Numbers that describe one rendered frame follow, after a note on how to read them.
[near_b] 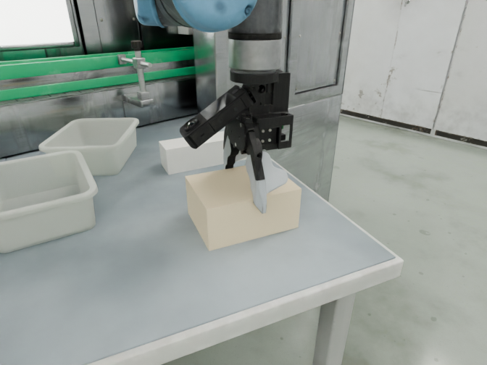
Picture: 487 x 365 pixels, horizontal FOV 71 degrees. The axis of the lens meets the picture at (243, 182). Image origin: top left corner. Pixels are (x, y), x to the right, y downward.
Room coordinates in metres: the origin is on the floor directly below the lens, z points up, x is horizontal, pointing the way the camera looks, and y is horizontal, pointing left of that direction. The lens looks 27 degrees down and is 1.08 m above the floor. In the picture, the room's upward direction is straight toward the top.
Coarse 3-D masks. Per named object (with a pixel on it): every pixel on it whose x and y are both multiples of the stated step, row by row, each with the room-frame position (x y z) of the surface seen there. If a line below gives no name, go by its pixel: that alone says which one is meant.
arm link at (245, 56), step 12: (228, 48) 0.51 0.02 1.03; (240, 48) 0.48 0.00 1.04; (252, 48) 0.48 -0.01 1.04; (264, 48) 0.48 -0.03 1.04; (276, 48) 0.49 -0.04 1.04; (228, 60) 0.51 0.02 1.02; (240, 60) 0.48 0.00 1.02; (252, 60) 0.48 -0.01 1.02; (264, 60) 0.48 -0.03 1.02; (276, 60) 0.49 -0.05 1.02; (240, 72) 0.49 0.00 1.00; (252, 72) 0.48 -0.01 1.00; (264, 72) 0.48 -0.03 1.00
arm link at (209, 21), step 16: (160, 0) 0.40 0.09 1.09; (176, 0) 0.31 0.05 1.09; (192, 0) 0.30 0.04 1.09; (208, 0) 0.30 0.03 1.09; (224, 0) 0.31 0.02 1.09; (240, 0) 0.31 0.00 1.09; (256, 0) 0.32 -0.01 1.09; (176, 16) 0.36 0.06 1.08; (192, 16) 0.31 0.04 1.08; (208, 16) 0.30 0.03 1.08; (224, 16) 0.31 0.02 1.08; (240, 16) 0.31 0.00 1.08; (208, 32) 0.34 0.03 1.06
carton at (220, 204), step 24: (240, 168) 0.56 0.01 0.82; (192, 192) 0.49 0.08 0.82; (216, 192) 0.47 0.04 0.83; (240, 192) 0.47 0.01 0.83; (288, 192) 0.47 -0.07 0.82; (192, 216) 0.50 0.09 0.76; (216, 216) 0.42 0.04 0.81; (240, 216) 0.44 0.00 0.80; (264, 216) 0.45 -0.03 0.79; (288, 216) 0.47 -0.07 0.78; (216, 240) 0.42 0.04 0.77; (240, 240) 0.44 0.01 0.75
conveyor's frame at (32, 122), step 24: (72, 96) 0.91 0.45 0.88; (96, 96) 0.95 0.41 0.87; (120, 96) 1.00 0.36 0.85; (168, 96) 1.10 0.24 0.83; (192, 96) 1.17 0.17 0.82; (0, 120) 0.79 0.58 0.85; (24, 120) 0.82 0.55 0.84; (48, 120) 0.86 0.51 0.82; (72, 120) 0.90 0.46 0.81; (144, 120) 1.04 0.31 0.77; (0, 144) 0.78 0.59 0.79; (24, 144) 0.81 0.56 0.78
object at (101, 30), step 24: (72, 0) 1.15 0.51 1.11; (96, 0) 1.20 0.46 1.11; (120, 0) 1.26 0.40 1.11; (96, 24) 1.18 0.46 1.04; (120, 24) 1.25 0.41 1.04; (72, 48) 1.13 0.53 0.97; (96, 48) 1.17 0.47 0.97; (120, 48) 1.24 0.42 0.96; (144, 48) 1.29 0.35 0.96; (168, 48) 1.35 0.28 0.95
